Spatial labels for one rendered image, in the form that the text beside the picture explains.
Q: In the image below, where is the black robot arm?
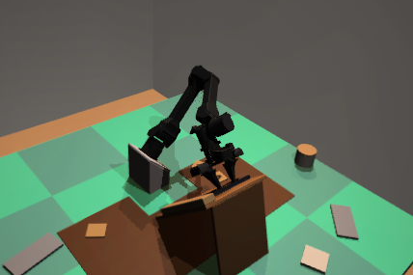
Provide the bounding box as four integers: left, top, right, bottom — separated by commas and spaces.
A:
139, 66, 235, 163

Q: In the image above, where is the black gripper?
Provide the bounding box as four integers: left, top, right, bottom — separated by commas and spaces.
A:
190, 138, 244, 189

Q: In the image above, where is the grey flat bar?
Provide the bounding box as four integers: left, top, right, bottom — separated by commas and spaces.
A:
2, 233, 64, 275
330, 204, 359, 240

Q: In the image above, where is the dark grey cylinder with orange top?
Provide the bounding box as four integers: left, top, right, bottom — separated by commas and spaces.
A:
294, 144, 317, 168

